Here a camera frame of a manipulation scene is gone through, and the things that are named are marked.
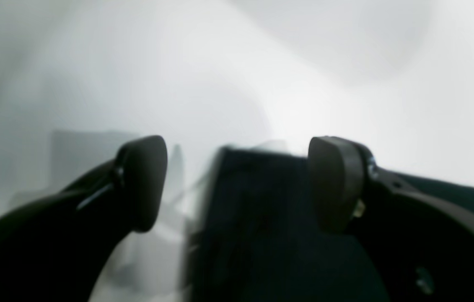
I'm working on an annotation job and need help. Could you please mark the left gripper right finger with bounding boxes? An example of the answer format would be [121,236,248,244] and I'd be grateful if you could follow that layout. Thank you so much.
[308,136,474,302]

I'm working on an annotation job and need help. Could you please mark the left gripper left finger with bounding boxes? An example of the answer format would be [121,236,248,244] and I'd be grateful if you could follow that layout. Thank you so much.
[0,135,168,302]

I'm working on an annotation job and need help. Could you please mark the black T-shirt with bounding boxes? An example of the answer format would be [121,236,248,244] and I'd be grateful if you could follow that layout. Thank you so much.
[188,148,391,302]

